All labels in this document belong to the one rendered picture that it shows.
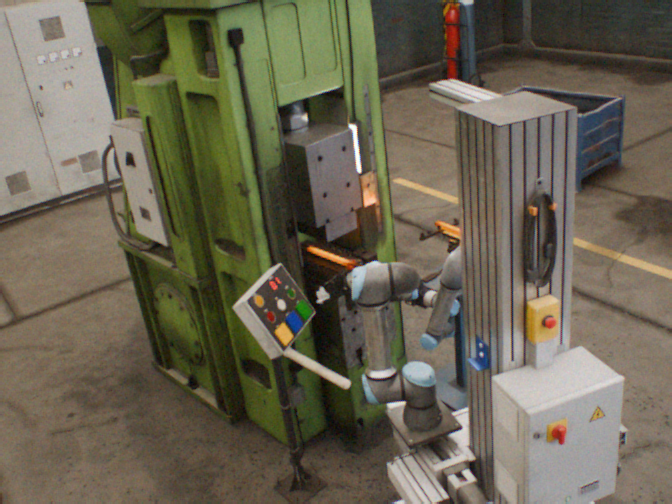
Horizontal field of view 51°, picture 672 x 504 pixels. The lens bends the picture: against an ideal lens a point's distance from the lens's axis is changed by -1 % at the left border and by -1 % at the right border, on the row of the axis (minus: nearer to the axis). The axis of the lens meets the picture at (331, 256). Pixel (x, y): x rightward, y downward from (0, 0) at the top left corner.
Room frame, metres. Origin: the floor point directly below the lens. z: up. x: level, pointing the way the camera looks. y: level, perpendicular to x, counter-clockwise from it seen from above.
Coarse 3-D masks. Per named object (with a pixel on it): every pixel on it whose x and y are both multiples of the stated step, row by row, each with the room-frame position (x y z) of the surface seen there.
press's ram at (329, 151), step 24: (312, 120) 3.42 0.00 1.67; (288, 144) 3.11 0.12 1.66; (312, 144) 3.04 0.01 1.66; (336, 144) 3.13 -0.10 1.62; (288, 168) 3.13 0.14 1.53; (312, 168) 3.03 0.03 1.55; (336, 168) 3.12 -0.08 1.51; (312, 192) 3.02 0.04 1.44; (336, 192) 3.11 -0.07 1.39; (312, 216) 3.03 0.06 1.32; (336, 216) 3.09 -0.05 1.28
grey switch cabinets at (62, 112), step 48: (48, 0) 8.03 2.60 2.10; (0, 48) 7.42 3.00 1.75; (48, 48) 7.66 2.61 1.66; (0, 96) 7.34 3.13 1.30; (48, 96) 7.58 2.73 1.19; (96, 96) 7.85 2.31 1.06; (0, 144) 7.26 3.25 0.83; (48, 144) 7.51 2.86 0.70; (96, 144) 7.77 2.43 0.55; (0, 192) 7.17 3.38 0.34; (48, 192) 7.43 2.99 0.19; (96, 192) 7.73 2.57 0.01
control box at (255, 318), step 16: (272, 272) 2.76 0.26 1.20; (256, 288) 2.63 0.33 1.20; (272, 288) 2.69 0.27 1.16; (288, 288) 2.75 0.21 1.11; (240, 304) 2.54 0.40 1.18; (256, 304) 2.56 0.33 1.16; (272, 304) 2.62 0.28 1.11; (288, 304) 2.69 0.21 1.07; (256, 320) 2.52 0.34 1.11; (256, 336) 2.52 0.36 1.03; (272, 336) 2.50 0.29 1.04; (272, 352) 2.49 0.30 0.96
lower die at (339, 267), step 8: (320, 248) 3.37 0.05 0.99; (328, 248) 3.35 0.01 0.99; (304, 256) 3.30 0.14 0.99; (312, 256) 3.29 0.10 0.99; (320, 256) 3.26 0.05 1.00; (344, 256) 3.23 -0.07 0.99; (312, 264) 3.22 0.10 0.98; (328, 264) 3.17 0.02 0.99; (336, 264) 3.16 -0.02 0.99; (344, 264) 3.13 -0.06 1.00; (312, 272) 3.16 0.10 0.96; (320, 272) 3.12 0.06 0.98; (328, 272) 3.10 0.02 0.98; (336, 272) 3.09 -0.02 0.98; (328, 280) 3.07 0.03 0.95
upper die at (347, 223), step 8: (344, 216) 3.12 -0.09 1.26; (352, 216) 3.16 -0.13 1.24; (304, 224) 3.17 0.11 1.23; (328, 224) 3.06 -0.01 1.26; (336, 224) 3.09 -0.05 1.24; (344, 224) 3.12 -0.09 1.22; (352, 224) 3.15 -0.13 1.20; (304, 232) 3.18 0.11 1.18; (312, 232) 3.13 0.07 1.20; (320, 232) 3.08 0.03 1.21; (328, 232) 3.05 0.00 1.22; (336, 232) 3.09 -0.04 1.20; (344, 232) 3.12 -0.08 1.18; (328, 240) 3.05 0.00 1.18
